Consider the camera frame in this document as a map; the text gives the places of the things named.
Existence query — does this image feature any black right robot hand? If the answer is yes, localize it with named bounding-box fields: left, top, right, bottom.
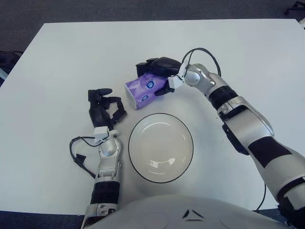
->
left=135, top=56, right=183, bottom=96

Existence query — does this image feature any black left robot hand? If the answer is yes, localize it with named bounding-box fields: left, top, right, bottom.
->
left=87, top=88, right=128, bottom=130

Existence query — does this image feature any purple tissue paper pack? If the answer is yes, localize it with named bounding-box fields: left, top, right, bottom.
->
left=124, top=73, right=169, bottom=110

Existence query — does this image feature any white plate black rim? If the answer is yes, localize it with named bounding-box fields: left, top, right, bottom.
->
left=128, top=113, right=194, bottom=184

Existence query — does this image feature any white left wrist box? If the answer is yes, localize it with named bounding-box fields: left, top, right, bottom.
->
left=92, top=126, right=110, bottom=144

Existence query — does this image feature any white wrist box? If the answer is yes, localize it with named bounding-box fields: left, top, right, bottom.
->
left=92, top=126, right=110, bottom=144
left=167, top=75, right=185, bottom=90

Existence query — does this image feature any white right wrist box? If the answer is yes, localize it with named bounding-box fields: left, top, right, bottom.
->
left=167, top=75, right=185, bottom=90

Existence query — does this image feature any black bag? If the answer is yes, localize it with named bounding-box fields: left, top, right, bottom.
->
left=0, top=51, right=23, bottom=88

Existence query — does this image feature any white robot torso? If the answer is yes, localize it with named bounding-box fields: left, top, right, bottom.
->
left=81, top=194, right=294, bottom=229

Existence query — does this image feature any black office chair base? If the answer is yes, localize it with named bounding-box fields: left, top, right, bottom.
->
left=283, top=1, right=305, bottom=16

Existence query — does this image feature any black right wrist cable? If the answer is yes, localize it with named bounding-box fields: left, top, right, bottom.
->
left=183, top=47, right=222, bottom=77

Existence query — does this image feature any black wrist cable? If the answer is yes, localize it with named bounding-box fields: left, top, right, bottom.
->
left=183, top=47, right=222, bottom=77
left=69, top=136, right=108, bottom=179

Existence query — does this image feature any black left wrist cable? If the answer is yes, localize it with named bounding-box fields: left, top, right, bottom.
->
left=69, top=136, right=108, bottom=179

